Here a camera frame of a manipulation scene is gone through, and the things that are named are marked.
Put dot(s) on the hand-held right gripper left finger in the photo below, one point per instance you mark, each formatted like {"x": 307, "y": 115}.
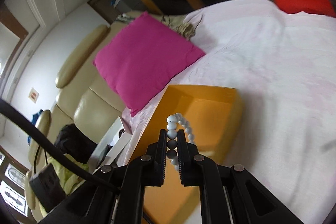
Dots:
{"x": 160, "y": 148}

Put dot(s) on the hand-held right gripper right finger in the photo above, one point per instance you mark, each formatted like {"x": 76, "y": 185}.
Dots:
{"x": 181, "y": 150}

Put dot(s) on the orange box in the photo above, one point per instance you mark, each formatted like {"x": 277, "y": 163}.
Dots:
{"x": 194, "y": 140}

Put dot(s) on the magenta pillow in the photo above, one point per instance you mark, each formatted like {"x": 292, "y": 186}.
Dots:
{"x": 147, "y": 61}

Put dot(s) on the beige leather sofa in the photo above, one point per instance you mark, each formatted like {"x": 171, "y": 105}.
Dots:
{"x": 78, "y": 98}

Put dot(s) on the white bed sheet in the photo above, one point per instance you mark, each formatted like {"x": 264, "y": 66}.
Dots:
{"x": 262, "y": 77}

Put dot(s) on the black power adapter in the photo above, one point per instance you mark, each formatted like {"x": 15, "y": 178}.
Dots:
{"x": 47, "y": 187}

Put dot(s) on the beige crumpled cloth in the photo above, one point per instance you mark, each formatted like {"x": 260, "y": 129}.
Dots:
{"x": 181, "y": 26}

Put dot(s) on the blue cloth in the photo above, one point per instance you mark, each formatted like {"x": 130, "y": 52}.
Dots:
{"x": 35, "y": 119}

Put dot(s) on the small wall picture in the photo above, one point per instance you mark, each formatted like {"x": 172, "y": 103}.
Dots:
{"x": 33, "y": 95}

